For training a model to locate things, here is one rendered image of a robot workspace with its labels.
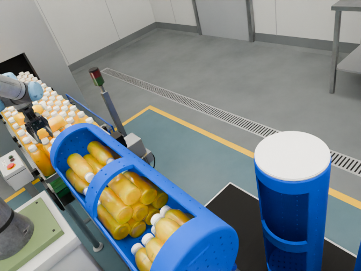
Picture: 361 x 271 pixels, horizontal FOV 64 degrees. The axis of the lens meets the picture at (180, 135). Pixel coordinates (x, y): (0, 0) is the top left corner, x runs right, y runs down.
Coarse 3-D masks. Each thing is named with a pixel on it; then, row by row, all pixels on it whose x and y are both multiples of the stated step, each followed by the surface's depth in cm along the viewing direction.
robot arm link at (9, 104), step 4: (0, 96) 114; (0, 100) 113; (4, 100) 114; (8, 100) 114; (0, 104) 113; (4, 104) 115; (8, 104) 115; (12, 104) 116; (0, 108) 114; (4, 108) 116
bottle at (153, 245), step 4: (148, 240) 88; (152, 240) 86; (156, 240) 86; (160, 240) 86; (148, 244) 86; (152, 244) 85; (156, 244) 84; (160, 244) 84; (148, 248) 85; (152, 248) 84; (156, 248) 83; (160, 248) 83; (148, 252) 84; (152, 252) 83; (156, 252) 82; (148, 256) 84; (152, 256) 83; (152, 260) 83
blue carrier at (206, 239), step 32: (96, 128) 133; (64, 160) 136; (128, 160) 105; (96, 192) 98; (96, 224) 102; (192, 224) 76; (224, 224) 79; (128, 256) 95; (160, 256) 73; (192, 256) 73; (224, 256) 83
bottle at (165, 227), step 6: (156, 222) 87; (162, 222) 85; (168, 222) 84; (174, 222) 85; (156, 228) 85; (162, 228) 83; (168, 228) 82; (174, 228) 82; (162, 234) 82; (168, 234) 81; (162, 240) 83
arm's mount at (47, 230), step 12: (36, 204) 106; (36, 216) 101; (48, 216) 99; (36, 228) 96; (48, 228) 95; (60, 228) 94; (36, 240) 92; (48, 240) 91; (24, 252) 90; (36, 252) 90; (0, 264) 88; (12, 264) 87; (24, 264) 89
